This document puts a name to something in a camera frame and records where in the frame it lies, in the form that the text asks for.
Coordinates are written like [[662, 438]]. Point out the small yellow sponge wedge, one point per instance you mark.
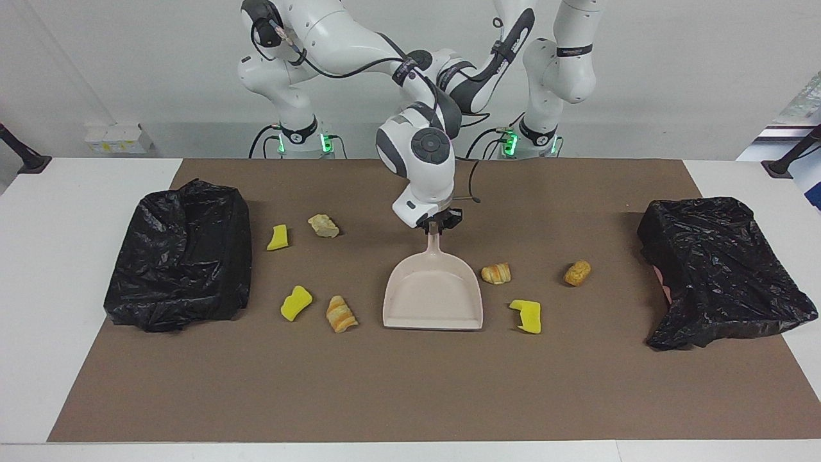
[[278, 239]]

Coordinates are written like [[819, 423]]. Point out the large striped croissant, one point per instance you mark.
[[340, 314]]

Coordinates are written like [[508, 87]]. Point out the light blue panel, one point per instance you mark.
[[811, 189]]

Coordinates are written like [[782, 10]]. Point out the wavy yellow sponge piece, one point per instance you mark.
[[295, 304]]

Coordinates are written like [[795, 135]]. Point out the white shelf dark edge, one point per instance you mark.
[[789, 131]]

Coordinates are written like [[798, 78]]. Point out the golden brown bread roll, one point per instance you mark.
[[577, 273]]

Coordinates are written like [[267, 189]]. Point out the white wall socket box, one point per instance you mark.
[[115, 139]]

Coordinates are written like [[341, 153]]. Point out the large yellow sponge piece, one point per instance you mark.
[[528, 316]]

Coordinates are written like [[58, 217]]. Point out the patterned paper sheet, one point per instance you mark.
[[805, 102]]

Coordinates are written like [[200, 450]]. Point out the small striped croissant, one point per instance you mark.
[[496, 274]]

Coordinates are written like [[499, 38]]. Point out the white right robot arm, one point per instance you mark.
[[417, 147]]

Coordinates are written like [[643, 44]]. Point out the black camera stand base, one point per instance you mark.
[[779, 168], [29, 160]]

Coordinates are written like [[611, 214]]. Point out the black bag lined pink bin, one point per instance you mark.
[[718, 269]]

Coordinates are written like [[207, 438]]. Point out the brown table mat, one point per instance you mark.
[[410, 385]]

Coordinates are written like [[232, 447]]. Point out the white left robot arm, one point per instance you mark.
[[564, 70]]

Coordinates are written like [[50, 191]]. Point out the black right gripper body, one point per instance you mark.
[[451, 217]]

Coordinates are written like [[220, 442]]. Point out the beige plastic dustpan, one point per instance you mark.
[[433, 295]]

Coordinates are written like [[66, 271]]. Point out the pale yellow bread chunk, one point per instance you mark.
[[322, 226]]

